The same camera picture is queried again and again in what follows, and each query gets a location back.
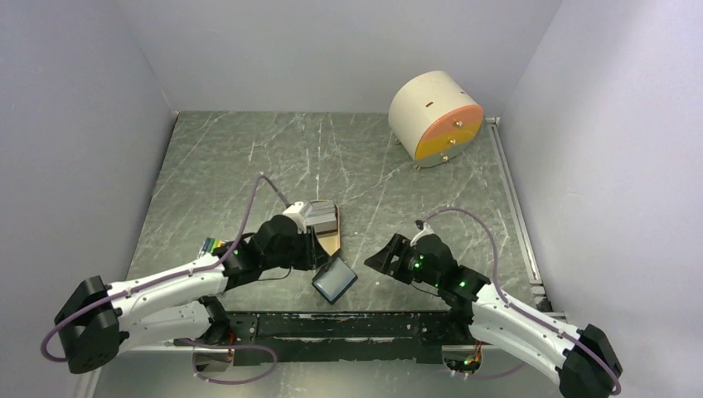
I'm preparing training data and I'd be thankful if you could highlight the black leather card holder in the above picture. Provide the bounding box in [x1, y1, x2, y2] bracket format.
[312, 258, 358, 305]

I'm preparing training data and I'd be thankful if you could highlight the cream round drawer cabinet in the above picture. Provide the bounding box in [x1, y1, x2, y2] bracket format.
[388, 70, 484, 171]

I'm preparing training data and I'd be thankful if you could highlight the aluminium side rail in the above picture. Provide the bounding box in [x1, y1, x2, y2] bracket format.
[484, 117, 553, 313]

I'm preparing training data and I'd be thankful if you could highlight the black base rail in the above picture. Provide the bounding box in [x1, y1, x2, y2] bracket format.
[196, 310, 475, 366]

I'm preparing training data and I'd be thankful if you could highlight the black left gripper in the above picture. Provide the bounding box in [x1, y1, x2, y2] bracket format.
[263, 225, 332, 270]

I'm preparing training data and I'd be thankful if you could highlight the beige oval tray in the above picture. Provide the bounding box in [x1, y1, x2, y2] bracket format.
[305, 200, 342, 256]

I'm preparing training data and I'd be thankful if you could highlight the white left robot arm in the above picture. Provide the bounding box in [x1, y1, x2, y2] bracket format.
[41, 212, 340, 374]

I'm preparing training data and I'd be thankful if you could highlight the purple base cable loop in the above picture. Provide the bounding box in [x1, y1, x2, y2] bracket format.
[191, 341, 279, 386]

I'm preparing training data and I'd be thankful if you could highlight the rainbow striped card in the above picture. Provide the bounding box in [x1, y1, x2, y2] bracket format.
[197, 237, 226, 258]

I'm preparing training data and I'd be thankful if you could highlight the stack of cards in tray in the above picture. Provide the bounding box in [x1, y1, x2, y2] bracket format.
[306, 201, 338, 234]

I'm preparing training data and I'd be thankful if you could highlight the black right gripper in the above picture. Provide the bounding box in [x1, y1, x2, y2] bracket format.
[364, 233, 442, 288]

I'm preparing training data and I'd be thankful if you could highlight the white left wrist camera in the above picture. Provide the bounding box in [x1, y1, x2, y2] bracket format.
[282, 201, 312, 230]

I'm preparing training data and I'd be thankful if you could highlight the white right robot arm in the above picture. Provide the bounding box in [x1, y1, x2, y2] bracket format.
[364, 234, 623, 397]

